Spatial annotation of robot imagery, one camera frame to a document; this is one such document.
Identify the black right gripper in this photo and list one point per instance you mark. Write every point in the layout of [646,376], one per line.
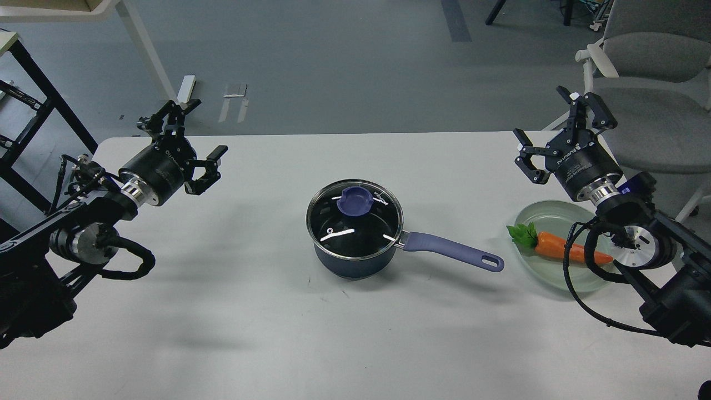
[587,164]

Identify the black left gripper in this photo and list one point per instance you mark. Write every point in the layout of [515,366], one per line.
[169,161]

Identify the glass lid with blue knob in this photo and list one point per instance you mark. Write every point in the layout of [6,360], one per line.
[354,219]

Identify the blue saucepan with handle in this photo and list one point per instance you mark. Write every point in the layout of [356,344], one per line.
[410,241]

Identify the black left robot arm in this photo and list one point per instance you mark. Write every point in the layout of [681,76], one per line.
[45,267]

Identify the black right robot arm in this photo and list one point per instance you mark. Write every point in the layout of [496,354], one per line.
[629,241]

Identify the pale green plate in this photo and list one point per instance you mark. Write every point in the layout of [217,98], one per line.
[556,218]

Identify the grey office chair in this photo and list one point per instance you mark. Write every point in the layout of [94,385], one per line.
[651,68]

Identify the orange toy carrot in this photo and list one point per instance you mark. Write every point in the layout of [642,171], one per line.
[548,245]

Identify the black chair base legs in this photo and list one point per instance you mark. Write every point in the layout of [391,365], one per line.
[531,12]

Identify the white desk with legs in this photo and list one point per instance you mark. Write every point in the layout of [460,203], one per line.
[86,22]

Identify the black metal frame rack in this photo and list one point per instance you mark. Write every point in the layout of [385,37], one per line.
[54,102]

